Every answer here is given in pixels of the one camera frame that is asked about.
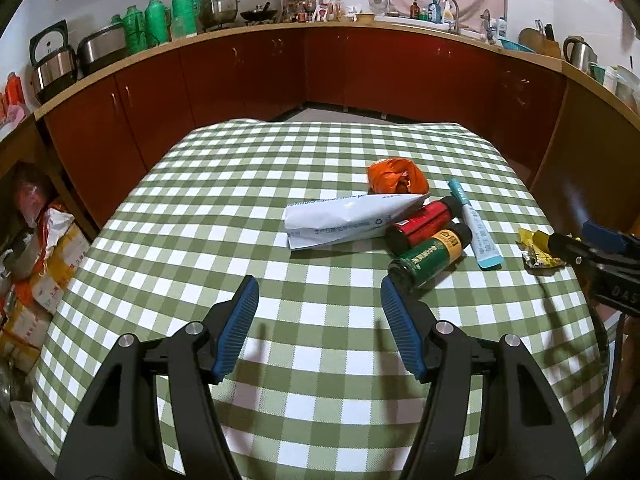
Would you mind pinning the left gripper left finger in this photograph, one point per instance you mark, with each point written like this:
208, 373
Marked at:
237, 316

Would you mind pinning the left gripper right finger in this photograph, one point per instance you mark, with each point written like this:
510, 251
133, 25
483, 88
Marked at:
407, 338

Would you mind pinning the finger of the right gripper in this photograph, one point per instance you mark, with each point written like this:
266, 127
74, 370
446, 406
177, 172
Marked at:
565, 248
603, 238

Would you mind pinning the yellow wrapper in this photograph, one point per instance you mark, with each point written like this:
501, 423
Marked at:
534, 250

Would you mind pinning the green label brown bottle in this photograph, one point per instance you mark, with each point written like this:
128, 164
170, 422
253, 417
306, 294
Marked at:
419, 265

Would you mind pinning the blue white tube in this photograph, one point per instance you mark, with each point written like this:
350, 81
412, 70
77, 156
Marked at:
486, 252

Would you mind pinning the white blue paper package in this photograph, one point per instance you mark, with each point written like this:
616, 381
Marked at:
328, 222

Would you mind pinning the red label brown bottle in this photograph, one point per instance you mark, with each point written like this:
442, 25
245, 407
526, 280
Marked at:
406, 234

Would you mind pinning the orange plastic bag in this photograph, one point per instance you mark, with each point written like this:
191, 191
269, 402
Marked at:
396, 176

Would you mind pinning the red kitchen cabinets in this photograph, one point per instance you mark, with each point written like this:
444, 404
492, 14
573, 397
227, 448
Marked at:
112, 127

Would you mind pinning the brown wooden side cabinet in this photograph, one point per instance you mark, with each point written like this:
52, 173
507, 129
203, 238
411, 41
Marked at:
591, 167

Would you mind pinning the green white checkered tablecloth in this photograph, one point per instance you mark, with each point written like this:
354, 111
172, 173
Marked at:
319, 391

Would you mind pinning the steel electric kettle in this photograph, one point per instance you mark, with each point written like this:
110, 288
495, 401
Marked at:
578, 53

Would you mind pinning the stacked cardboard boxes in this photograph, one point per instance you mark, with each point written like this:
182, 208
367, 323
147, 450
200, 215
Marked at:
35, 273

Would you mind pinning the sink faucet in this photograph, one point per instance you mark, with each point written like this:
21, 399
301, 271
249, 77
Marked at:
449, 12

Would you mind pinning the green thermos right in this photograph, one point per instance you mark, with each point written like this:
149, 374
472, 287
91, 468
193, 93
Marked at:
183, 18

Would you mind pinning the green thermos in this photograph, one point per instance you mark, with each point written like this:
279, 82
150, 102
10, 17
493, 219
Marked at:
133, 24
155, 24
183, 18

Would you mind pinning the black wok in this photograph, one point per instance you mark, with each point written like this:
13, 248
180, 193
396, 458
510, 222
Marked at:
261, 14

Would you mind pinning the green thermos middle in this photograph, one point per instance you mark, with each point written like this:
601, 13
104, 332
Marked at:
155, 24

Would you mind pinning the steel stock pot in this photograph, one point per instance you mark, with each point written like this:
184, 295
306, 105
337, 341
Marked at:
215, 13

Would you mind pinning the green thermos left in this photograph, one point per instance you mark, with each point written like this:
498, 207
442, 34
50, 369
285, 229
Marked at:
133, 24

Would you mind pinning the spice rack with bottles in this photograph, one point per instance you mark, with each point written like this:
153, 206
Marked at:
311, 11

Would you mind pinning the open steel rice cooker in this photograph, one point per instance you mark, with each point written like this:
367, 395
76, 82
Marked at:
54, 62

